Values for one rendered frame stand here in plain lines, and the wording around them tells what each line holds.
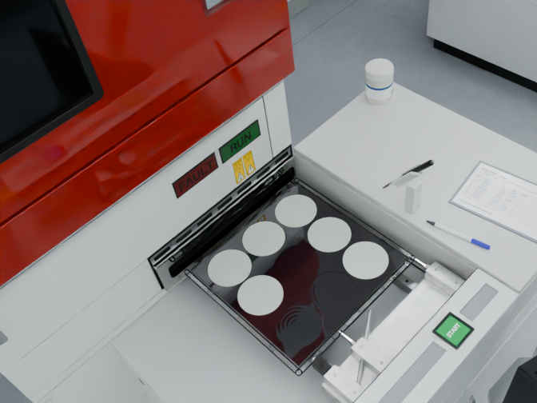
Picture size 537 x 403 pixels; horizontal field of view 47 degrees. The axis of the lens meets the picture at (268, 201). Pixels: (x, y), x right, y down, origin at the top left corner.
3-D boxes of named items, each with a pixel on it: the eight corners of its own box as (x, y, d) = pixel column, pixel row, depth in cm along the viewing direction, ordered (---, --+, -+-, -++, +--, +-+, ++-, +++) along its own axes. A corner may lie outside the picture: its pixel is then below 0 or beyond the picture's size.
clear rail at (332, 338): (294, 374, 122) (293, 371, 121) (411, 256, 136) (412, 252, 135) (299, 378, 121) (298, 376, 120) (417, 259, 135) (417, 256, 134)
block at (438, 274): (424, 277, 133) (425, 269, 131) (434, 267, 135) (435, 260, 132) (455, 298, 129) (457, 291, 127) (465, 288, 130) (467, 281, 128)
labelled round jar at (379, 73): (359, 97, 160) (359, 68, 153) (376, 83, 163) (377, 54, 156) (380, 109, 157) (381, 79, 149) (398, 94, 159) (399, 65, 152)
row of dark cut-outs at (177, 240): (151, 264, 136) (148, 257, 134) (289, 153, 153) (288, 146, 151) (153, 265, 136) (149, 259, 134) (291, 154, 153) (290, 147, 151)
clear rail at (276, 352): (183, 273, 141) (181, 270, 140) (188, 269, 141) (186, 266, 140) (299, 378, 121) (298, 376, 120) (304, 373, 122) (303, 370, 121)
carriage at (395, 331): (321, 390, 123) (320, 385, 121) (432, 274, 137) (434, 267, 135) (352, 417, 119) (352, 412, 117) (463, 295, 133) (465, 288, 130)
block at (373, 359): (350, 353, 124) (350, 347, 122) (361, 342, 125) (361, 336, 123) (381, 380, 120) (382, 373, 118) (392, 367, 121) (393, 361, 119)
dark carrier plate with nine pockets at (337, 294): (191, 270, 140) (190, 269, 140) (295, 183, 153) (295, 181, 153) (298, 366, 122) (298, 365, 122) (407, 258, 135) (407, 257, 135)
